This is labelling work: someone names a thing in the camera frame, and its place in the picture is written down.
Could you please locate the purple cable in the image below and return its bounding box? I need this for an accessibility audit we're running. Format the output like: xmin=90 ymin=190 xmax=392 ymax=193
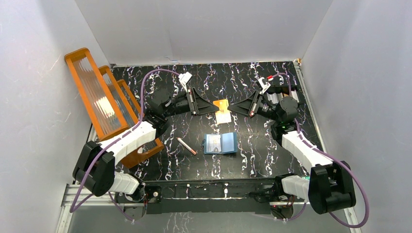
xmin=69 ymin=68 xmax=184 ymax=222
xmin=267 ymin=73 xmax=370 ymax=229

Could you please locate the black card box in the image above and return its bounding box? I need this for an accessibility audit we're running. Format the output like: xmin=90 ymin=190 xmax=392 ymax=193
xmin=266 ymin=86 xmax=302 ymax=104

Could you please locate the blue leather card holder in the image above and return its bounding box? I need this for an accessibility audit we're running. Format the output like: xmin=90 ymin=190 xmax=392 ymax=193
xmin=202 ymin=132 xmax=238 ymax=154

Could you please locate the orange credit card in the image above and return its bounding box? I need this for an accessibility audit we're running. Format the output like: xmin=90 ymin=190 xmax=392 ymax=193
xmin=213 ymin=99 xmax=229 ymax=114

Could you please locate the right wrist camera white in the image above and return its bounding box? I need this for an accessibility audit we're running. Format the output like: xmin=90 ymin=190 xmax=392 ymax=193
xmin=257 ymin=77 xmax=271 ymax=95

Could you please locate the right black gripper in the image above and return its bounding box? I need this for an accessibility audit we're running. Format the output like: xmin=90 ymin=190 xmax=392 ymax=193
xmin=228 ymin=90 xmax=281 ymax=122

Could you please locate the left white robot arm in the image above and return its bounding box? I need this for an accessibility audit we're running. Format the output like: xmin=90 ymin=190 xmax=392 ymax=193
xmin=72 ymin=88 xmax=219 ymax=202

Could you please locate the orange tiered organizer rack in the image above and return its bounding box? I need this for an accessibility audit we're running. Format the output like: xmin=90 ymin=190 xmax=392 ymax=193
xmin=64 ymin=48 xmax=165 ymax=169

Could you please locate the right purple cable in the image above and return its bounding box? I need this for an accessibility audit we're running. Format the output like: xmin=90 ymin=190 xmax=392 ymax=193
xmin=267 ymin=73 xmax=370 ymax=229

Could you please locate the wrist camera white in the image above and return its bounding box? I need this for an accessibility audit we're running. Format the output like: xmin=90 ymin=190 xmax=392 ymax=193
xmin=257 ymin=77 xmax=271 ymax=95
xmin=178 ymin=72 xmax=192 ymax=92

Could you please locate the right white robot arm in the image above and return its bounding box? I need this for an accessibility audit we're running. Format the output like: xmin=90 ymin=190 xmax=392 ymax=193
xmin=228 ymin=91 xmax=356 ymax=214

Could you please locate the white pink pen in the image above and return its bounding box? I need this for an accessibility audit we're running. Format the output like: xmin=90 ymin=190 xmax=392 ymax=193
xmin=177 ymin=137 xmax=197 ymax=155

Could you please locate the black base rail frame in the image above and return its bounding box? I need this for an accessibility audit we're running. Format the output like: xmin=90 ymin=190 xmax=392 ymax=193
xmin=61 ymin=177 xmax=355 ymax=222

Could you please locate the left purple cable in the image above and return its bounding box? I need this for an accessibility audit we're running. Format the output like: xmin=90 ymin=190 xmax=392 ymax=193
xmin=69 ymin=68 xmax=184 ymax=222

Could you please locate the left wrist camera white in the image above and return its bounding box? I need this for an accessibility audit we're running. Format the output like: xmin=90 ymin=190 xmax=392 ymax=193
xmin=178 ymin=72 xmax=192 ymax=92

